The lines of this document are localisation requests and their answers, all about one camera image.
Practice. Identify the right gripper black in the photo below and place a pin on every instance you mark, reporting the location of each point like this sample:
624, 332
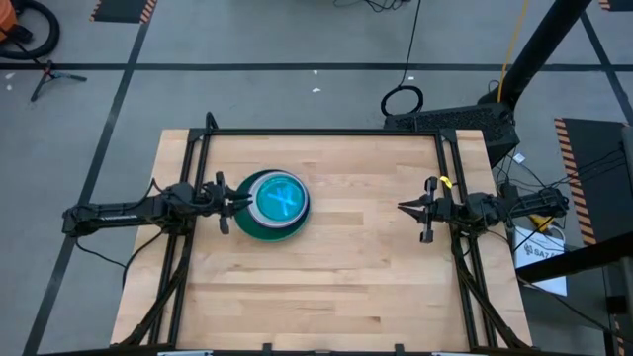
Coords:
442, 210

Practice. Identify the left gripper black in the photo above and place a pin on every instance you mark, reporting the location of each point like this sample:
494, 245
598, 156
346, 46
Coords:
212, 200

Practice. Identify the cream plastic plate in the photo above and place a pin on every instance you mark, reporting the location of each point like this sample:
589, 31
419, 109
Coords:
252, 207

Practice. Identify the blue translucent plastic plate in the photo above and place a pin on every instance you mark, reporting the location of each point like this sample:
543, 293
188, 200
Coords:
269, 190

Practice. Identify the black plastic plate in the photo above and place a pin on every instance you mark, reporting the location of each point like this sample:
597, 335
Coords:
307, 212

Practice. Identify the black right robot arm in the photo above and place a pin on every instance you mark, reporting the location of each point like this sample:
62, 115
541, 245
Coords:
524, 203

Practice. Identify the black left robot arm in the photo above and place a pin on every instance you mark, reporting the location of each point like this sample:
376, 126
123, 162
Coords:
118, 212

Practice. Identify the green plastic plate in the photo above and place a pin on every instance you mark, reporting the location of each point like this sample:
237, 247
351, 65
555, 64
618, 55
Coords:
257, 232

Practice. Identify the yellow tape piece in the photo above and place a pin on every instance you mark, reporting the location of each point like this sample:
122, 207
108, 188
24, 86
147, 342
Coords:
446, 182

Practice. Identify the white printed box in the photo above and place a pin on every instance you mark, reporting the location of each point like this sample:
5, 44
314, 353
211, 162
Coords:
539, 267

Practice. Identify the black metal beam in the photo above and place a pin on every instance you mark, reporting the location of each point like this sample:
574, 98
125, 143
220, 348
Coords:
573, 259

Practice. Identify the black hazard-striped floor mat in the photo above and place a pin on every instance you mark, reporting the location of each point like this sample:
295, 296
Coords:
618, 4
593, 163
121, 10

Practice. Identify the black tripod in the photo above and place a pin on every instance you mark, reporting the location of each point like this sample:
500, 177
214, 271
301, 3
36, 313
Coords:
49, 75

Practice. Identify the orange shop vacuum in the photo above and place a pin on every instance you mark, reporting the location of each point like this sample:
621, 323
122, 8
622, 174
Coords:
6, 15

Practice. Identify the black aluminium table frame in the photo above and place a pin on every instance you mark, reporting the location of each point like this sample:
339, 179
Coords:
321, 132

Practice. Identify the thick black post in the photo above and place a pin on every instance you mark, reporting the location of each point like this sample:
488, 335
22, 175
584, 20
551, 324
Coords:
539, 49

